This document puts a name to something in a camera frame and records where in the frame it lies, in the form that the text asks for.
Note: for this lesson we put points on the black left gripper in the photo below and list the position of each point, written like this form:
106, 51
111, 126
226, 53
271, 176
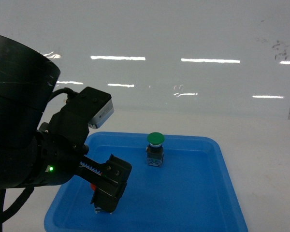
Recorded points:
54, 154

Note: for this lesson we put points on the red mushroom push button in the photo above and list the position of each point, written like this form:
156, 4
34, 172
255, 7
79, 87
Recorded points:
94, 188

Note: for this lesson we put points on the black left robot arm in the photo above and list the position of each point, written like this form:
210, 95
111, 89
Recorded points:
28, 101

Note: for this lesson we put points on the green mushroom push button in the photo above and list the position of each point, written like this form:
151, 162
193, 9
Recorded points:
154, 149

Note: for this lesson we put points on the blue plastic tray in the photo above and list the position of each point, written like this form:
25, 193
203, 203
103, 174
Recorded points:
190, 192

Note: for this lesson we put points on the white glossy whiteboard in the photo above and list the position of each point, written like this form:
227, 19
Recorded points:
213, 57

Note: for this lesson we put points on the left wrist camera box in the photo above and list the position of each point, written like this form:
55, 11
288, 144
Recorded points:
92, 105

